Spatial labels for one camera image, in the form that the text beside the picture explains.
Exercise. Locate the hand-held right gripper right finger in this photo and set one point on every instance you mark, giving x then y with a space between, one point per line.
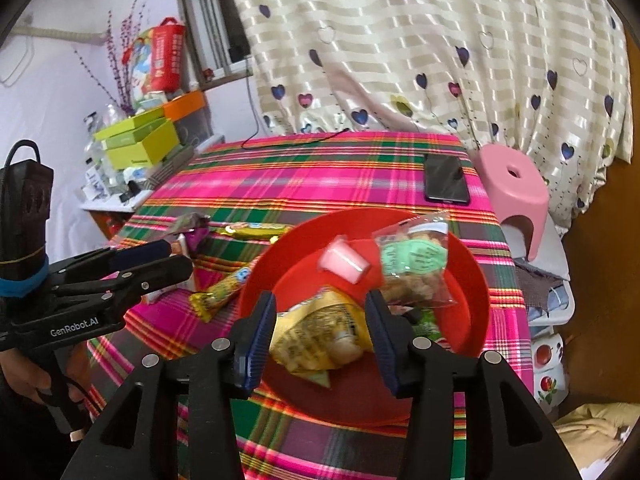
382 340

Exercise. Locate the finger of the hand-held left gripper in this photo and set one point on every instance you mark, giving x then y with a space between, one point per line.
140 251
170 267

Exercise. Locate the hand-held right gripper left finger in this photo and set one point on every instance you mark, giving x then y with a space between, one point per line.
257 340

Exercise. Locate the purple snack packet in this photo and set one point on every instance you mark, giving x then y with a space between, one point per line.
199 237

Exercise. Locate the green pea snack packet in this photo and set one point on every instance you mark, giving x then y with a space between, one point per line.
425 325

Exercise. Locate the yellow-green long candy packet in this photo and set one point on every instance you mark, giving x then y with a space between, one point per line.
220 292

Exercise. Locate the yellow snack packet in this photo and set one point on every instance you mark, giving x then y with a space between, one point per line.
320 330

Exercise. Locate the clear green-label nut packet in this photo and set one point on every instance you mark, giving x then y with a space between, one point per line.
410 260

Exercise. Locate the yellow-green candy bar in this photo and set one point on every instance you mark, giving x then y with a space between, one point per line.
250 231

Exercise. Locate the pink jelly cup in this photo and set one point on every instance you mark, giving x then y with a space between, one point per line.
342 260

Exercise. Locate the red round plastic basin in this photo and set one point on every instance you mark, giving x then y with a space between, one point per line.
465 280

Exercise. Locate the person's left hand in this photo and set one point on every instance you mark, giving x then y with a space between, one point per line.
20 370

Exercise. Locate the white side table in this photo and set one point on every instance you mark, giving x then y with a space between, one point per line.
115 202

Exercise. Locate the grey striped box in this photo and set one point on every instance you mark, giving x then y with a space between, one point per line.
172 165

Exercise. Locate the tall green cardboard box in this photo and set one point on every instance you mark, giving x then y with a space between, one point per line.
145 152

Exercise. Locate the flat green cardboard box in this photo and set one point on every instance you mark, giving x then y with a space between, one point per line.
130 127

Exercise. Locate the orange box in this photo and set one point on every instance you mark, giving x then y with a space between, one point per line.
185 105

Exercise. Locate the white fruit-print box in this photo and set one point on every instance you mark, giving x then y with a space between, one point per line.
547 370

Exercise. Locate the pink green plaid tablecloth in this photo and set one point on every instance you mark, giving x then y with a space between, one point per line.
325 180

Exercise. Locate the black smartphone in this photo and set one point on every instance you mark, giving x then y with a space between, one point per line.
445 180

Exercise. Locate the pale grey plastic panel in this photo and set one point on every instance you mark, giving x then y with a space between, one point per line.
550 250

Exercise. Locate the dried purple flower branches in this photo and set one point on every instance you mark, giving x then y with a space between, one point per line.
122 60

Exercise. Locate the pink plastic stool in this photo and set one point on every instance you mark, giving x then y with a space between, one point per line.
510 195

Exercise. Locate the red gift bag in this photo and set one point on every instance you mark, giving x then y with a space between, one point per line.
162 55

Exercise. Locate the wooden cabinet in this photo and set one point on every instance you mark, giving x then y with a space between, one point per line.
600 285

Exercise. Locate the beige cloth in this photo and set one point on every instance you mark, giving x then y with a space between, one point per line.
590 430

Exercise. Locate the heart-print striped curtain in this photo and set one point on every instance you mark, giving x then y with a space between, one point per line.
400 60

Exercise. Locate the grey window frame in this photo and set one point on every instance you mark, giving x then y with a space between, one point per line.
210 20

